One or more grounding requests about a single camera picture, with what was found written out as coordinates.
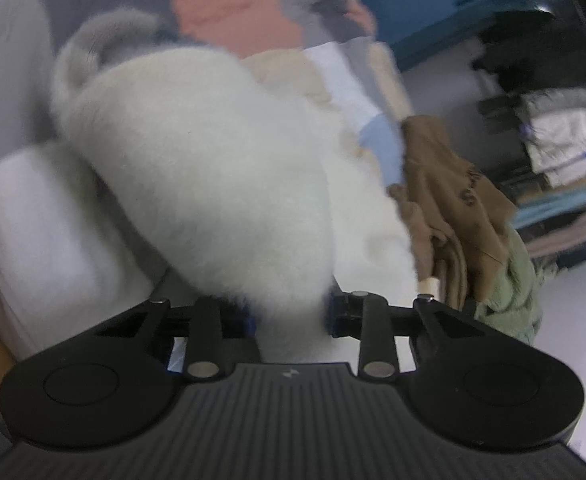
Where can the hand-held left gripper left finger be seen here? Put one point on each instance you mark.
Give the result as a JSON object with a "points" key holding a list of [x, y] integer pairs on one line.
{"points": [[243, 324]]}

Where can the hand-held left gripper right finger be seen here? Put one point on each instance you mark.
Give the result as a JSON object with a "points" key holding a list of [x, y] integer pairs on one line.
{"points": [[334, 317]]}

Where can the white grey blue striped sweater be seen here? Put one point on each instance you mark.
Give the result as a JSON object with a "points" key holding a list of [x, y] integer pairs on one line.
{"points": [[213, 170]]}

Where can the brown hoodie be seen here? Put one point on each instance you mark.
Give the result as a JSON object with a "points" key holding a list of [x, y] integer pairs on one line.
{"points": [[453, 200]]}

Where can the green fleece jacket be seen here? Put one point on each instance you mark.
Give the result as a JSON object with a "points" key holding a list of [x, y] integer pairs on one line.
{"points": [[513, 285]]}

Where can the hanging pink pants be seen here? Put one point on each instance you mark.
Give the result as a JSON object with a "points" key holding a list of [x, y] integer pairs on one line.
{"points": [[568, 240]]}

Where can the hanging light blue robe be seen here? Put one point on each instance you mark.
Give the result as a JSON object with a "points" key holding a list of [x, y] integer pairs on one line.
{"points": [[563, 207]]}

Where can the hanging white puffer jacket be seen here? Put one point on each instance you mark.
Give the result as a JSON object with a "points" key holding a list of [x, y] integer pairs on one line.
{"points": [[568, 130]]}

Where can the patchwork quilt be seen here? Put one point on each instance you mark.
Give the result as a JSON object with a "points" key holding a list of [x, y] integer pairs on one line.
{"points": [[223, 5]]}

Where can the blue cloth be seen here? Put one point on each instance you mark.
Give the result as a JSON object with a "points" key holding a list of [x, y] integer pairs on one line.
{"points": [[408, 5]]}

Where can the hanging black jacket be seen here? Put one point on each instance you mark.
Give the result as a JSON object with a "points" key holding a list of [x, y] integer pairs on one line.
{"points": [[533, 55]]}

